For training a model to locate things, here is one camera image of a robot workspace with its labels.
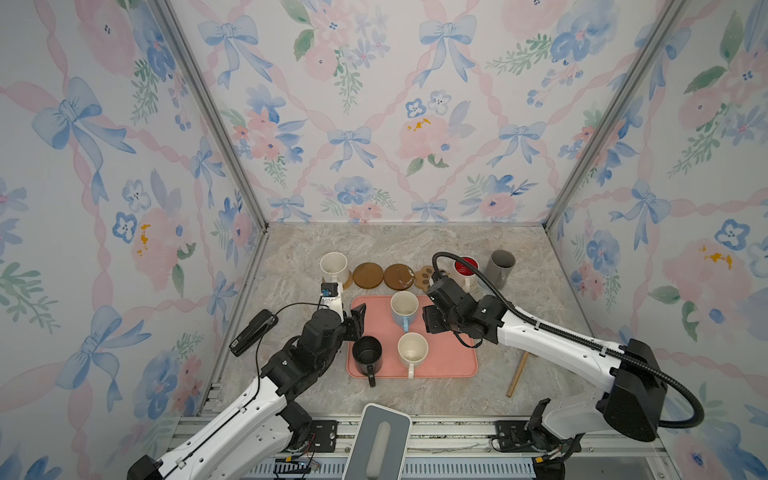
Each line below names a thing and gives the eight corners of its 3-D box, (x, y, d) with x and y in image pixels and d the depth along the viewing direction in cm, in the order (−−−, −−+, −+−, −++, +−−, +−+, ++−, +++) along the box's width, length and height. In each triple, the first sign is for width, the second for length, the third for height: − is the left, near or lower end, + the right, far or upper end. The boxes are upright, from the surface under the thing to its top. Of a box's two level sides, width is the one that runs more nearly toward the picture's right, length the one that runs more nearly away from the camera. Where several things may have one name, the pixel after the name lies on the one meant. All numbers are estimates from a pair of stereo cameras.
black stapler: (232, 353, 90) (223, 345, 85) (272, 317, 98) (266, 307, 93) (239, 360, 89) (230, 352, 84) (279, 323, 96) (273, 313, 92)
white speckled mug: (321, 291, 102) (317, 276, 95) (325, 267, 109) (321, 251, 102) (347, 291, 102) (344, 276, 95) (350, 267, 109) (347, 251, 102)
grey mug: (486, 291, 103) (497, 270, 93) (482, 271, 109) (491, 249, 99) (506, 292, 103) (519, 270, 93) (500, 271, 109) (512, 249, 99)
